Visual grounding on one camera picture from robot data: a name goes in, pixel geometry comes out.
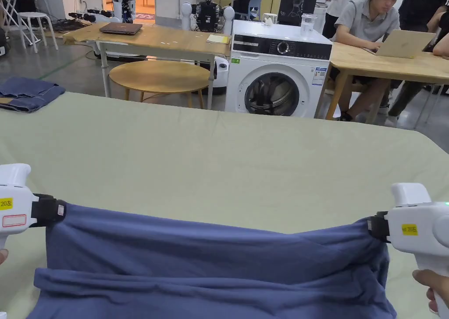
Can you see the bed with pale green sheet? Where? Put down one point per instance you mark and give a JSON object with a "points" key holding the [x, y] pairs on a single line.
{"points": [[217, 157]]}

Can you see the person's right hand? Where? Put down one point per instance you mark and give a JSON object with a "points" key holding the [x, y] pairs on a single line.
{"points": [[429, 278]]}

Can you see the white washing machine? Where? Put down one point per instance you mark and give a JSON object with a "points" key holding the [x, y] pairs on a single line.
{"points": [[277, 80]]}

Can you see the person's left hand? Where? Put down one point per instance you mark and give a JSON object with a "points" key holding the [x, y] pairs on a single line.
{"points": [[2, 256]]}

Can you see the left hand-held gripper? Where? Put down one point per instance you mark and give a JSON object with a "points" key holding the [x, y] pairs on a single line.
{"points": [[14, 206]]}

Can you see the dark blue shirt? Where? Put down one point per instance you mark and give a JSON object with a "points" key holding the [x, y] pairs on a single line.
{"points": [[210, 263]]}

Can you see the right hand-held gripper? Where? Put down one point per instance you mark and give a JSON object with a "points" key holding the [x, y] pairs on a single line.
{"points": [[421, 224]]}

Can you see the folded blue denim jeans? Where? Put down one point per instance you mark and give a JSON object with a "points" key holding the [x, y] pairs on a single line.
{"points": [[29, 92]]}

